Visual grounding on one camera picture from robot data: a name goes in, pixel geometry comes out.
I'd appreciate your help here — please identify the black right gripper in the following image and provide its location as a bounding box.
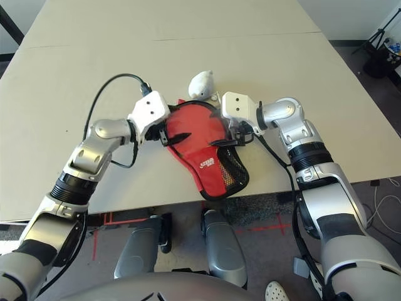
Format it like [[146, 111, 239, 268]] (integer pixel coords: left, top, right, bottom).
[[209, 121, 255, 147]]

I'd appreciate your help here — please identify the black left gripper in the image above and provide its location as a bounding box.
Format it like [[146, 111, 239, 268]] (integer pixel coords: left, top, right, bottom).
[[145, 124, 192, 147]]

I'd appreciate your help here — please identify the red black paddle case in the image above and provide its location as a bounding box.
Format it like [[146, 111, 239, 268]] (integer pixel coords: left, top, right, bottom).
[[161, 98, 251, 201]]

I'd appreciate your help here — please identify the small white plush toy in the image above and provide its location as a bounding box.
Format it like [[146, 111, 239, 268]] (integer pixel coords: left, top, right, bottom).
[[187, 70, 221, 102]]

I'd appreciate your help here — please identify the black robot left foot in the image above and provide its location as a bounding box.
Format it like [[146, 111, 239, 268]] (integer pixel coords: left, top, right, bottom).
[[158, 213, 172, 254]]

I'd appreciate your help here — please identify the silver robot right leg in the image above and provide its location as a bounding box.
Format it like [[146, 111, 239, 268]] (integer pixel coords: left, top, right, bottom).
[[200, 209, 248, 288]]

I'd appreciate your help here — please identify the silver robot leg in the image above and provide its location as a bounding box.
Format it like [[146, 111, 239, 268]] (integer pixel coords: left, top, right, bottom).
[[114, 216, 159, 280], [200, 209, 248, 288]]

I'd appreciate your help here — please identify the silver robot left leg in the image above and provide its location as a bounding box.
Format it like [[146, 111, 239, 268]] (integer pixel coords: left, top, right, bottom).
[[114, 216, 159, 280]]

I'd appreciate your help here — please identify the grey foot pedal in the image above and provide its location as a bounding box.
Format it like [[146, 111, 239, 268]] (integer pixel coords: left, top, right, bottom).
[[293, 256, 310, 278]]

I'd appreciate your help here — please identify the silver robot torso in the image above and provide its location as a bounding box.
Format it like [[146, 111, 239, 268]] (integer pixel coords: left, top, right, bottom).
[[59, 271, 261, 301]]

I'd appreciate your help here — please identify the white perforated shoe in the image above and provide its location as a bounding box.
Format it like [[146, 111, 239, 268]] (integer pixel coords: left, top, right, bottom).
[[265, 280, 291, 301]]

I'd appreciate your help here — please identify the black bin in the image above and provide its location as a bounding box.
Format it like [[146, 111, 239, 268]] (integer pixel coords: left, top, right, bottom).
[[363, 40, 401, 79]]

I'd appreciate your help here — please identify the black tripod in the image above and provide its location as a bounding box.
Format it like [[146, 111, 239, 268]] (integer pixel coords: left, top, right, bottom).
[[352, 8, 401, 57]]

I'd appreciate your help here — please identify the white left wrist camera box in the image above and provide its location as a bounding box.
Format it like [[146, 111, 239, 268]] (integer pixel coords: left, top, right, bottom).
[[127, 90, 172, 147]]

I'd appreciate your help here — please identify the short black left gripper cable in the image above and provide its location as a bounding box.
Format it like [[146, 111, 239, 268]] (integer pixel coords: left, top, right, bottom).
[[111, 140, 141, 169]]

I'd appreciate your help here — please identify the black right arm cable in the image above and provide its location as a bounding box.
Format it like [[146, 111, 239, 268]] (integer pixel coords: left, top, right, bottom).
[[255, 133, 333, 301]]

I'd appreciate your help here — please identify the long black left camera cable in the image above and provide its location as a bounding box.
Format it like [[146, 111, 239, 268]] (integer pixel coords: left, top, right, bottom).
[[83, 73, 154, 142]]

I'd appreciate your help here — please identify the white floor cable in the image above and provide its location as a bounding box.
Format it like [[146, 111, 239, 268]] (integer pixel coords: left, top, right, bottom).
[[366, 177, 401, 230]]

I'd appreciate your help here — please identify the black metal table frame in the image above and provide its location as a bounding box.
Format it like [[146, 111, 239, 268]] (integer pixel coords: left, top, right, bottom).
[[0, 5, 26, 45]]

